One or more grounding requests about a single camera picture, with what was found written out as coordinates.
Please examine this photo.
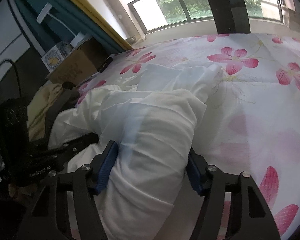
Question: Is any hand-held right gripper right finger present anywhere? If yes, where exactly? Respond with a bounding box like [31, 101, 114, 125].
[186, 147, 282, 240]

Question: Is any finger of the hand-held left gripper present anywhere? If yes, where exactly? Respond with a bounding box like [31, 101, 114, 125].
[48, 132, 99, 160]

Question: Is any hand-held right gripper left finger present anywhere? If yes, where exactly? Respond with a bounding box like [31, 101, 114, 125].
[21, 140, 119, 240]

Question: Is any white shirt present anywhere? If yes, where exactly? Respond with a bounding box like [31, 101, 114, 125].
[48, 64, 222, 240]

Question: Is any person's left hand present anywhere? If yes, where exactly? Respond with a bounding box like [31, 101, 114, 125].
[9, 182, 39, 202]

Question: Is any dark grey cloth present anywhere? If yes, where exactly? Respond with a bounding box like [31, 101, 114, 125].
[44, 81, 80, 140]

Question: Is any black bag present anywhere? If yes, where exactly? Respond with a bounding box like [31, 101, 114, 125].
[0, 59, 32, 155]

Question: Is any yellow cloth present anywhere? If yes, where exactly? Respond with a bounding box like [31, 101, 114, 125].
[27, 82, 65, 140]

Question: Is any brown cardboard box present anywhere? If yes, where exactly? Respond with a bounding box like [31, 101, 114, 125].
[49, 39, 108, 84]

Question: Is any white printed carton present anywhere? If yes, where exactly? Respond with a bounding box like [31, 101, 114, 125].
[41, 44, 65, 73]

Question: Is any floral bed sheet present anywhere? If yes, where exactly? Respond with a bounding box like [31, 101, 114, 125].
[65, 32, 300, 240]

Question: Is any blue patterned carton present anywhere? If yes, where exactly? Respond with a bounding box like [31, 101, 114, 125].
[59, 41, 75, 57]

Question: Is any white desk lamp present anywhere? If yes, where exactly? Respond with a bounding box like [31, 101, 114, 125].
[36, 2, 92, 47]

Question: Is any yellow curtain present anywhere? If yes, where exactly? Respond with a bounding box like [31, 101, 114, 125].
[49, 0, 133, 50]

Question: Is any balcony glass railing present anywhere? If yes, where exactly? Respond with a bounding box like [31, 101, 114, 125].
[127, 0, 295, 33]

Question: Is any white wall panel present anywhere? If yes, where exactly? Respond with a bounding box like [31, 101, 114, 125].
[0, 0, 32, 73]

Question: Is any black door frame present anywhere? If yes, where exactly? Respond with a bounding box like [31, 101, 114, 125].
[200, 0, 252, 34]

